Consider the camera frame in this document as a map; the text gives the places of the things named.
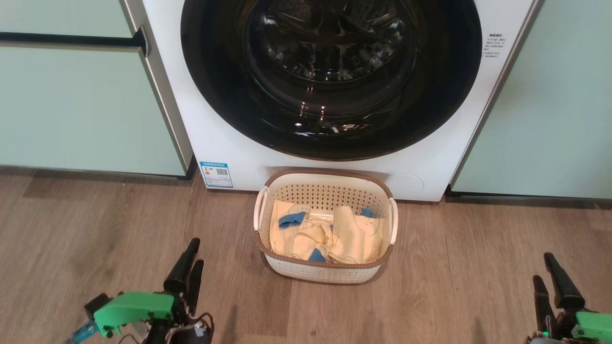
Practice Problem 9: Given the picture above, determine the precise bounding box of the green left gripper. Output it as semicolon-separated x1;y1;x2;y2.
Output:
93;237;205;338

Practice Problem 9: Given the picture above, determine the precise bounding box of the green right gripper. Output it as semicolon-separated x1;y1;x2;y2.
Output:
532;252;612;342

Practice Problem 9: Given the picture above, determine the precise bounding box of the washing machine door with glass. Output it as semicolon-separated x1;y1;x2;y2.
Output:
180;0;483;161

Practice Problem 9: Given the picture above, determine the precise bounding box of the white front-load washing machine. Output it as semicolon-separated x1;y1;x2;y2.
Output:
142;0;545;203

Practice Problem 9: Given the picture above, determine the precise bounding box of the blue energy label sticker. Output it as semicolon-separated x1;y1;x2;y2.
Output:
199;161;234;189

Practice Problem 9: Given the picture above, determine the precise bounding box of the cream perforated laundry basket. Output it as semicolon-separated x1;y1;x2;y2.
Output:
253;168;399;285

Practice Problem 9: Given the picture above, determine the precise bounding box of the plain mint green cabinet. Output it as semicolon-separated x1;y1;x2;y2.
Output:
449;0;612;200

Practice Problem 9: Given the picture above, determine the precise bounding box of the round white filter cover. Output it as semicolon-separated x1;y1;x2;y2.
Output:
384;173;425;198

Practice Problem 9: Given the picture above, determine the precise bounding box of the mint cabinet with black handle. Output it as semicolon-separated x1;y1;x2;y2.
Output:
0;0;194;180

